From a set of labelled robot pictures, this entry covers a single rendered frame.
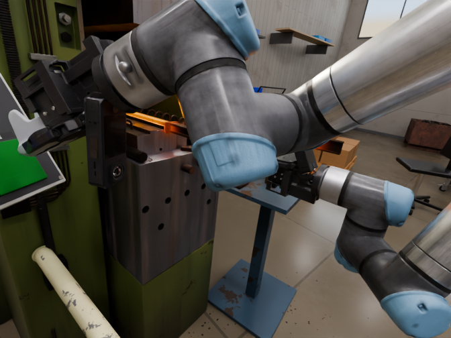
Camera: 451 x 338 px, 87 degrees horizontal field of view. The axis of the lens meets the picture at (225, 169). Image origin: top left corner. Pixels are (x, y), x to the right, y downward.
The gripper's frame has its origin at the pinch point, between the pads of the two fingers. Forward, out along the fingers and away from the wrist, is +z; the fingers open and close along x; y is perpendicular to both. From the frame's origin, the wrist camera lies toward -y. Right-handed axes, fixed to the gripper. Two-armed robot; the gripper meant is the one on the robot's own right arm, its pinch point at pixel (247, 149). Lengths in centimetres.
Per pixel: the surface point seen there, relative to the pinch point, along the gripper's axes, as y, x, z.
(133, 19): -27.7, -12.3, 30.8
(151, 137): 2.9, -7.4, 30.6
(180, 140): 5.6, 4.7, 30.6
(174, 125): -1.0, -1.3, 27.3
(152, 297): 62, -12, 25
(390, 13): -228, 831, 108
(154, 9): -31.5, -6.0, 30.7
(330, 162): 83, 305, 44
